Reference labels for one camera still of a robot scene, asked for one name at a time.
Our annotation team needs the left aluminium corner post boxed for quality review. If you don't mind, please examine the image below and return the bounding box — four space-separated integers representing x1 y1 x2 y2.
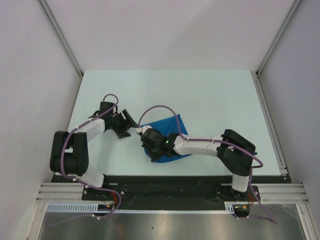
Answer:
36 0 84 79

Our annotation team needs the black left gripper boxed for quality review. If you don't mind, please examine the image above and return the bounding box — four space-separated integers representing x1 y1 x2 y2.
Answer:
110 109 138 139

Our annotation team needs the right aluminium corner post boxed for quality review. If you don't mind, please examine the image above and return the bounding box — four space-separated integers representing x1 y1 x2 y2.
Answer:
255 0 304 78

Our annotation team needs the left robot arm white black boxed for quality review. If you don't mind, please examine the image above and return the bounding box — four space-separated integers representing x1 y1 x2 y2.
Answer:
49 101 138 200

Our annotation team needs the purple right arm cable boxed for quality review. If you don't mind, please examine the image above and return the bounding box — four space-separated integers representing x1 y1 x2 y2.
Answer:
138 104 278 225

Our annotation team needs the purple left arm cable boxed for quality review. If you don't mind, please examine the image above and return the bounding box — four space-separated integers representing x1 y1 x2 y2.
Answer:
47 93 123 226

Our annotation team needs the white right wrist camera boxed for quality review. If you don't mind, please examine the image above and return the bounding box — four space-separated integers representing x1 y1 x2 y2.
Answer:
136 125 152 136

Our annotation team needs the blue cloth napkin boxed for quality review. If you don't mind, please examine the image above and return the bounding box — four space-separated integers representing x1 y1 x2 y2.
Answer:
142 114 188 164

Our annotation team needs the aluminium front frame rail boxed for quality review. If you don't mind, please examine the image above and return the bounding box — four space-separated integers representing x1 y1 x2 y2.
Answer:
36 182 309 204

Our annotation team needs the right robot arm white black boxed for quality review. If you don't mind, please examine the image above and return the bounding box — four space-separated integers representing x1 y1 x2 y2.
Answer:
137 125 256 201

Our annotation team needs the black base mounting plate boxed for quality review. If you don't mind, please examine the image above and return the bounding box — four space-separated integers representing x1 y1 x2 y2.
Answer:
51 176 292 211

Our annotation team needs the aluminium corner post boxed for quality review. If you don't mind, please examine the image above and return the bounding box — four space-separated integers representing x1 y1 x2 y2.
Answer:
255 0 304 78
36 0 84 79

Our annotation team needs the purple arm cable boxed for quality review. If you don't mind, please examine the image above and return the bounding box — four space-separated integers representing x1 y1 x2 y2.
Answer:
138 104 278 225
47 93 123 226

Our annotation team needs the white slotted cable duct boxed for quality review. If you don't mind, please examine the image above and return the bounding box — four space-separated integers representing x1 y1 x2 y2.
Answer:
46 203 234 214

